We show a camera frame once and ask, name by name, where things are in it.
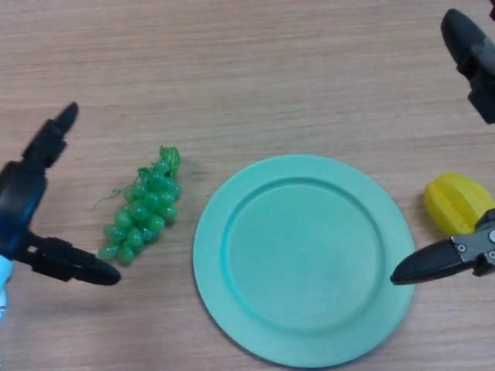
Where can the green round plate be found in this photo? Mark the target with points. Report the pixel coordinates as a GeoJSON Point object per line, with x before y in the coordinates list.
{"type": "Point", "coordinates": [301, 263]}

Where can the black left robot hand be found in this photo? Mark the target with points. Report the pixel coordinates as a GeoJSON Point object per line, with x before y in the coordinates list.
{"type": "Point", "coordinates": [19, 201]}

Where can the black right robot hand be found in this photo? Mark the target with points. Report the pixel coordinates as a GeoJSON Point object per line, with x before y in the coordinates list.
{"type": "Point", "coordinates": [477, 77]}

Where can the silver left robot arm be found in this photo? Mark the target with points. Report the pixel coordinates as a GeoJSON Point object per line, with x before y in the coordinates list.
{"type": "Point", "coordinates": [3, 286]}

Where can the yellow starfruit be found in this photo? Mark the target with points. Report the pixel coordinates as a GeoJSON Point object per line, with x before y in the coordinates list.
{"type": "Point", "coordinates": [452, 201]}

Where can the green grape bunch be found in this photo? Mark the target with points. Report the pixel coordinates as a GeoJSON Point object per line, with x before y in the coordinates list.
{"type": "Point", "coordinates": [147, 205]}

